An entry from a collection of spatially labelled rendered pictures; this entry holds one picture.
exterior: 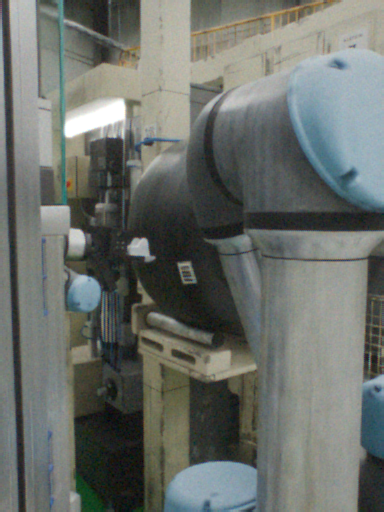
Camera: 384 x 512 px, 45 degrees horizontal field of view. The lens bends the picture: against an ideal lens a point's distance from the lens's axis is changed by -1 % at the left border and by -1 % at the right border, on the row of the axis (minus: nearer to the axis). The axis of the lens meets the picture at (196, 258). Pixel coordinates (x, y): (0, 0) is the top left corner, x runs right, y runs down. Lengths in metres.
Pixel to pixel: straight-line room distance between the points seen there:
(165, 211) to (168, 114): 0.53
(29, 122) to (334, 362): 0.34
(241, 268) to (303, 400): 0.17
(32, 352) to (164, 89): 1.27
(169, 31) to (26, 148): 1.28
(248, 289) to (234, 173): 0.15
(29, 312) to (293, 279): 0.26
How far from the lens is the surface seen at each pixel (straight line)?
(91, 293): 0.96
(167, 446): 1.80
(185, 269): 1.17
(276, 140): 0.35
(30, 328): 0.48
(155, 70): 1.68
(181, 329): 1.40
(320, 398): 0.38
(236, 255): 0.49
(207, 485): 0.57
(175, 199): 1.18
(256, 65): 1.68
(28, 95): 0.48
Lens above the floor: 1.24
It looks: 5 degrees down
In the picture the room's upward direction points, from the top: straight up
